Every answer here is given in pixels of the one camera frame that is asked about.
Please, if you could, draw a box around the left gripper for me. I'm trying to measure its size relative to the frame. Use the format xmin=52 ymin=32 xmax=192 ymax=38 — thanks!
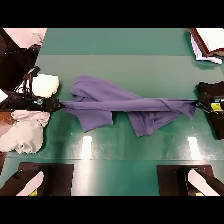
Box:
xmin=31 ymin=96 xmax=63 ymax=113

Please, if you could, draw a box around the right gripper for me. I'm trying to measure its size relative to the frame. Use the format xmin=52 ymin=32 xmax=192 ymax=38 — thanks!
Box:
xmin=196 ymin=92 xmax=224 ymax=114

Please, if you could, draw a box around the purple shirt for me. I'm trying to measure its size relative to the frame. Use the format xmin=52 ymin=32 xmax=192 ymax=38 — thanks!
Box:
xmin=61 ymin=74 xmax=199 ymax=138

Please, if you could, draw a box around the cream garment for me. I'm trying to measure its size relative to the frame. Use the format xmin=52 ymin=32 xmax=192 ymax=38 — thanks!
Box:
xmin=31 ymin=73 xmax=61 ymax=99

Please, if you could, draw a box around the pale pink garment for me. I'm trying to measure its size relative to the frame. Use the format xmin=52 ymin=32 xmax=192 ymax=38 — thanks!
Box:
xmin=11 ymin=110 xmax=52 ymax=128

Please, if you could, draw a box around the lavender garment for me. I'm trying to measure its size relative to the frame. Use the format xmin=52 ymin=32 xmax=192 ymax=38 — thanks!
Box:
xmin=190 ymin=32 xmax=224 ymax=65

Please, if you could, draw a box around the dark red garment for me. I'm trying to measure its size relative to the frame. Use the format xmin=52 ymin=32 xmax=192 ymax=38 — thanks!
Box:
xmin=189 ymin=27 xmax=224 ymax=58

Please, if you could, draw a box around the white folded garment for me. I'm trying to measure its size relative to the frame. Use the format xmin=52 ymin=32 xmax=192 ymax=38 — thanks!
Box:
xmin=195 ymin=27 xmax=224 ymax=55

